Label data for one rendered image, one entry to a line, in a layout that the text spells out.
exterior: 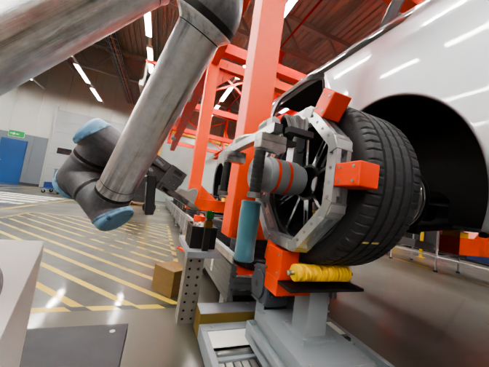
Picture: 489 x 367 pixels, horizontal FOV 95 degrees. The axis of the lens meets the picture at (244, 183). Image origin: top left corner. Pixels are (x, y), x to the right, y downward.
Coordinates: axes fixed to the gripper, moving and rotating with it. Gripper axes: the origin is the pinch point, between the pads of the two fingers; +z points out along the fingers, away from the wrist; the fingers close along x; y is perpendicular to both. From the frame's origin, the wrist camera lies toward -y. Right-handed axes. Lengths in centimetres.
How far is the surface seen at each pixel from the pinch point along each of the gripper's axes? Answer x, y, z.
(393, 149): -29, 47, 35
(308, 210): -0.9, 24.3, 40.0
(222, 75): 243, 197, -14
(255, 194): -13.8, 12.7, 9.2
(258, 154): -12.9, 23.4, 3.5
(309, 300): -3, -5, 59
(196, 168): 236, 58, 33
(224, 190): 20.4, 14.7, 12.0
